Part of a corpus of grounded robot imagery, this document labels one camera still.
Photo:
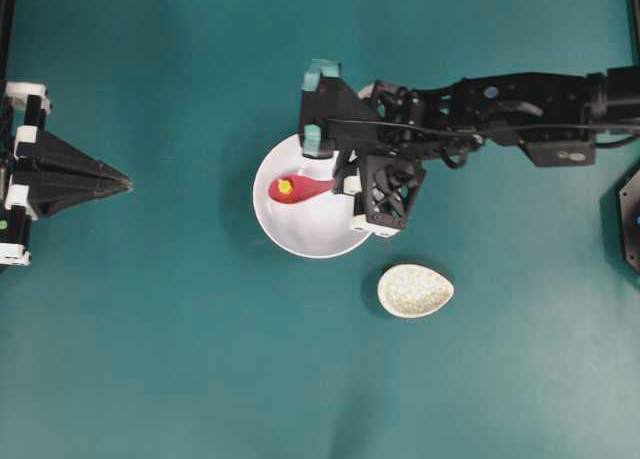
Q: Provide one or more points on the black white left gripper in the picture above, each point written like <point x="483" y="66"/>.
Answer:
<point x="25" y="148"/>

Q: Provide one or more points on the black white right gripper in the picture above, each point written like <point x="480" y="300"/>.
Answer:
<point x="384" y="190"/>

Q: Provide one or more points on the pink plastic spoon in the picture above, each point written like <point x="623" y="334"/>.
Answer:
<point x="305" y="188"/>

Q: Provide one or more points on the yellow hexagonal prism block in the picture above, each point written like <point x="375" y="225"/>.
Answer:
<point x="284" y="187"/>

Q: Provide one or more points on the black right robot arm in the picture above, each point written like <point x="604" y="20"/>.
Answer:
<point x="555" y="120"/>

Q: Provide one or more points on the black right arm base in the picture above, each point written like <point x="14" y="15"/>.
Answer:
<point x="619" y="208"/>

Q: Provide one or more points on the white round bowl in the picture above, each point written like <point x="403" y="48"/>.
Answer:
<point x="316" y="228"/>

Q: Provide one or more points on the speckled ceramic spoon rest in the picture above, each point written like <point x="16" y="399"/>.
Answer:
<point x="411" y="291"/>

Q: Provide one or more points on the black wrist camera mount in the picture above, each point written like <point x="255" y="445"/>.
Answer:
<point x="332" y="116"/>

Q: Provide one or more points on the black left frame rail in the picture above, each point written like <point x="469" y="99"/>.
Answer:
<point x="7" y="9"/>

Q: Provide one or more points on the black frame rail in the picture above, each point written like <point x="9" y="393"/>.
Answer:
<point x="7" y="9"/>
<point x="634" y="25"/>

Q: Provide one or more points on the black right frame rail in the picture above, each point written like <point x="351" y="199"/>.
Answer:
<point x="634" y="25"/>

